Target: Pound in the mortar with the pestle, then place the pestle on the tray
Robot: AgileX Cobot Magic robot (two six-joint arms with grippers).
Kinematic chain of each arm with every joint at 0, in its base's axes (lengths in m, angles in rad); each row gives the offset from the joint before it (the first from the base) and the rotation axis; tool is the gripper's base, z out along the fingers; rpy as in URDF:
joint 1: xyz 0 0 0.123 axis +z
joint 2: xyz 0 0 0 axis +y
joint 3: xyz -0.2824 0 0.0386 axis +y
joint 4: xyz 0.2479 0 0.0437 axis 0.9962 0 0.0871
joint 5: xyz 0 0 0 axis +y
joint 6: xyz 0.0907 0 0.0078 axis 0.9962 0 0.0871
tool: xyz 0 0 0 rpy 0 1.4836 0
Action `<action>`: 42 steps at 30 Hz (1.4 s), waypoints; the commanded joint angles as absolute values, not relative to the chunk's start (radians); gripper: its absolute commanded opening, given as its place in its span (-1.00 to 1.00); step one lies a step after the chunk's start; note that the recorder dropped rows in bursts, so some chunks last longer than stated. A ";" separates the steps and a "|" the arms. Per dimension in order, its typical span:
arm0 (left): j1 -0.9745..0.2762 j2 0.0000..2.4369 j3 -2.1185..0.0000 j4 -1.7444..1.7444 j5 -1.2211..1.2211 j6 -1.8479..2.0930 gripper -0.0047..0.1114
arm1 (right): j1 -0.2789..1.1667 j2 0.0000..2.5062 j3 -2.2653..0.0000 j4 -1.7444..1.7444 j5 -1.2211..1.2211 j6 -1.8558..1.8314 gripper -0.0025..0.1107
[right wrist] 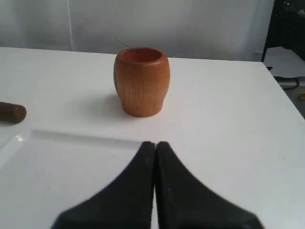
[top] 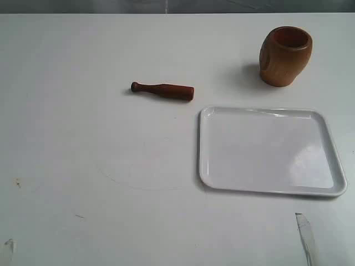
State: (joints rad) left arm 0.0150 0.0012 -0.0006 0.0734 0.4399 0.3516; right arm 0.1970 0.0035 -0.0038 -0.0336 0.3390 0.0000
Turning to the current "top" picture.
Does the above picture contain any dark brown wooden pestle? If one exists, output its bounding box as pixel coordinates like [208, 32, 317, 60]
[131, 82, 194, 101]

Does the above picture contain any wooden mortar cup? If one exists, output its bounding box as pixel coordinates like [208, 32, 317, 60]
[259, 26, 313, 87]

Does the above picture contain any white rectangular plastic tray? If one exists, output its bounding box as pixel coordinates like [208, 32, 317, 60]
[199, 106, 347, 198]

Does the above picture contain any clear tape strip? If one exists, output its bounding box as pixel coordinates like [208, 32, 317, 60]
[295, 213, 319, 266]

